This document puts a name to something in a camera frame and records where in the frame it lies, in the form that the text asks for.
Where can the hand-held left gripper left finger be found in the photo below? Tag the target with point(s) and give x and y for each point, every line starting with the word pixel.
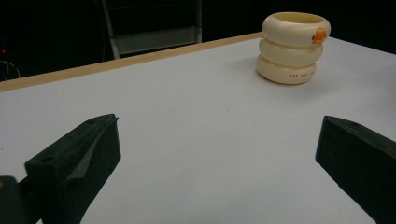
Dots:
pixel 77 155

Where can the white table mat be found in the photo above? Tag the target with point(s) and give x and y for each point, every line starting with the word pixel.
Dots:
pixel 199 118

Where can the cream ringed pen holder cup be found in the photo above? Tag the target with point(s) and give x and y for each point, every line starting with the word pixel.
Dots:
pixel 289 53

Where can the white metal desk frame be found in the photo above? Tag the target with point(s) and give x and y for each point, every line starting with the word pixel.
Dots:
pixel 155 39

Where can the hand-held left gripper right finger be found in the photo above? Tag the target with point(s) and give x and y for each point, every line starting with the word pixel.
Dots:
pixel 361 155

